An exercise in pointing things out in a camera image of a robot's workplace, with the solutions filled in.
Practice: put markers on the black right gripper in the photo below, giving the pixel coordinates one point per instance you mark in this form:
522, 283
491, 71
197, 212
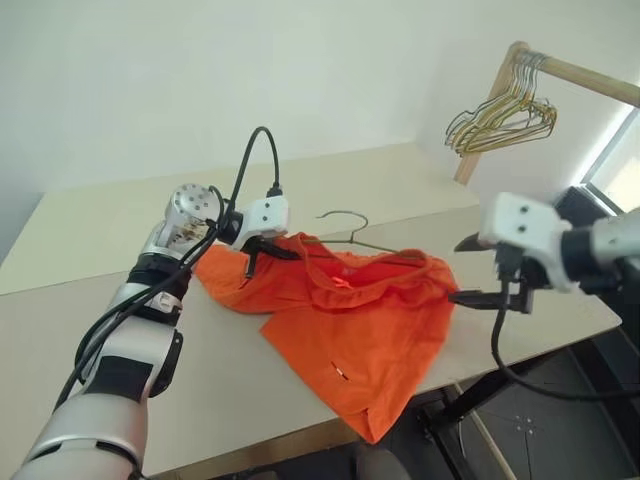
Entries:
520, 275

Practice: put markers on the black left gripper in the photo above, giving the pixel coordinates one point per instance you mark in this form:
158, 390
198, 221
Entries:
259, 246

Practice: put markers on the orange t-shirt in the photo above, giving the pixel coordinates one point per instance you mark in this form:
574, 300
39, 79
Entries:
360, 330

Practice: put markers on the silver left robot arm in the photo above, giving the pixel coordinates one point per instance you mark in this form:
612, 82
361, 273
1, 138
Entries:
125, 360

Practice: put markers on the wooden clothes rack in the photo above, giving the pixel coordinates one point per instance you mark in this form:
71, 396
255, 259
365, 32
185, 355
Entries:
470, 167

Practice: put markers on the black box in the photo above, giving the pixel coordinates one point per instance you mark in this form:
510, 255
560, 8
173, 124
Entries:
582, 200

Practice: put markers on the thin wooden stick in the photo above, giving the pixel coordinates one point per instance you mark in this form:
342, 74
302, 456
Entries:
487, 435

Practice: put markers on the window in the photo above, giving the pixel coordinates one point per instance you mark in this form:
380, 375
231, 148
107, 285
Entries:
617, 165

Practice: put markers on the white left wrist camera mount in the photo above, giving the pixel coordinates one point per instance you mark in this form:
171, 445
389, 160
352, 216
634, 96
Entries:
267, 215

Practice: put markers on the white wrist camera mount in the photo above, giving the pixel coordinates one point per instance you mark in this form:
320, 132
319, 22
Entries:
525, 222
267, 215

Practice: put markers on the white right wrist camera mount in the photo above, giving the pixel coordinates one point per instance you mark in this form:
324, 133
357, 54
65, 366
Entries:
525, 222

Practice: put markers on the black table frame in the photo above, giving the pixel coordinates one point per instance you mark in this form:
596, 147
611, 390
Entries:
465, 405

